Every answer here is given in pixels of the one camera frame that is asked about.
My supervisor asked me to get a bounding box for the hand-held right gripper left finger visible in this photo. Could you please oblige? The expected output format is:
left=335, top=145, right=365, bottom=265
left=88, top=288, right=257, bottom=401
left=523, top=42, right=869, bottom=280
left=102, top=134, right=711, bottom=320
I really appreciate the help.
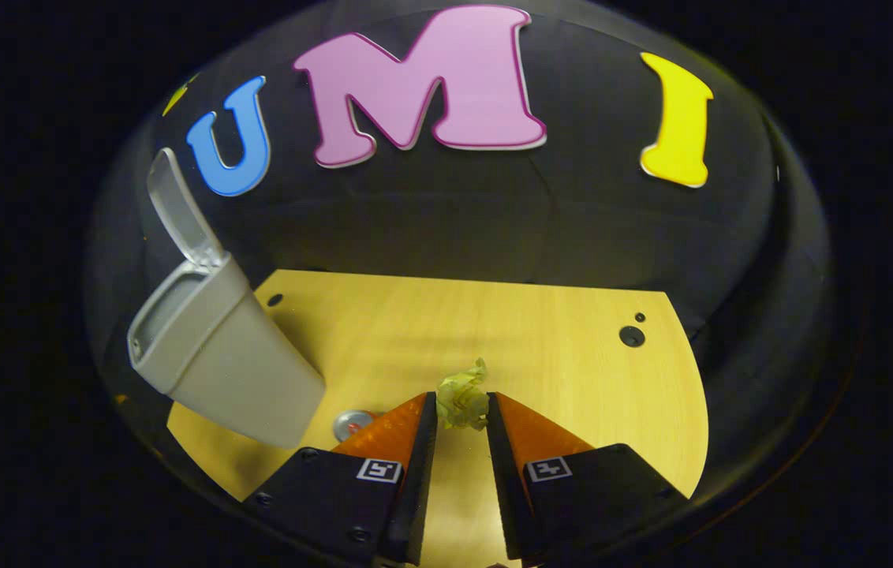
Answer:
left=244, top=391, right=439, bottom=567

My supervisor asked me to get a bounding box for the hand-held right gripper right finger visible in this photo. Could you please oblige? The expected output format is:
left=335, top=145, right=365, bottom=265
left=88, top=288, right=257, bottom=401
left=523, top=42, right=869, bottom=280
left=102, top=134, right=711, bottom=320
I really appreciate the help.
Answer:
left=486, top=391, right=689, bottom=566

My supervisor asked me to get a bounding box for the red pop can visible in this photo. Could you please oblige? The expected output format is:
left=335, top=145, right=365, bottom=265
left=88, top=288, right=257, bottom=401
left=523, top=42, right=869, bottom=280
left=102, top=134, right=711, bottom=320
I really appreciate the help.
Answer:
left=333, top=409, right=376, bottom=443

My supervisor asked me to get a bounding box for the yellow paper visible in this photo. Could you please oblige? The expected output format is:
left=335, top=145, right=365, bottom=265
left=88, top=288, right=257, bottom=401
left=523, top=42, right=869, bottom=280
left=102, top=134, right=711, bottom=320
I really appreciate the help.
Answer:
left=436, top=357, right=491, bottom=432

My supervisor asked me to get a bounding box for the white desktop garbage bin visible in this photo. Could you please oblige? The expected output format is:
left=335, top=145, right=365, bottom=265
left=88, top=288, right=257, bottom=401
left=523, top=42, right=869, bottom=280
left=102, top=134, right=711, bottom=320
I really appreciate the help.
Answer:
left=127, top=148, right=327, bottom=449

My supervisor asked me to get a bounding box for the black backdrop cloth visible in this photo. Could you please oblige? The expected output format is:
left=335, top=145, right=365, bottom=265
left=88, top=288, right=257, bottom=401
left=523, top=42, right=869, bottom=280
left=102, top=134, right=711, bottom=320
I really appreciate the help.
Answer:
left=84, top=0, right=834, bottom=506

